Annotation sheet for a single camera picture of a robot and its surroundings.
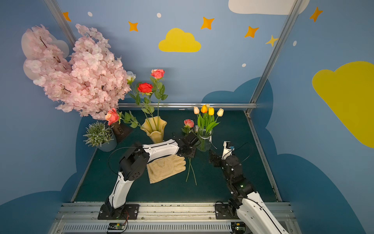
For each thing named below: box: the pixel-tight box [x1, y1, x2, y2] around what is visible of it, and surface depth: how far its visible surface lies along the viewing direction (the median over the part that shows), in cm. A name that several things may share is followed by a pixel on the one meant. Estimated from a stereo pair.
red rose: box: [137, 82, 155, 132], surface depth 82 cm
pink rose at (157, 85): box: [150, 68, 169, 131], surface depth 83 cm
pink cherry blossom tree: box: [25, 24, 132, 121], surface depth 62 cm
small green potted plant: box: [83, 120, 117, 152], surface depth 88 cm
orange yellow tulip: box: [200, 104, 209, 134], surface depth 87 cm
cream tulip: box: [193, 106, 203, 130], surface depth 88 cm
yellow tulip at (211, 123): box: [206, 107, 215, 136], surface depth 86 cm
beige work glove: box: [146, 154, 187, 184], surface depth 92 cm
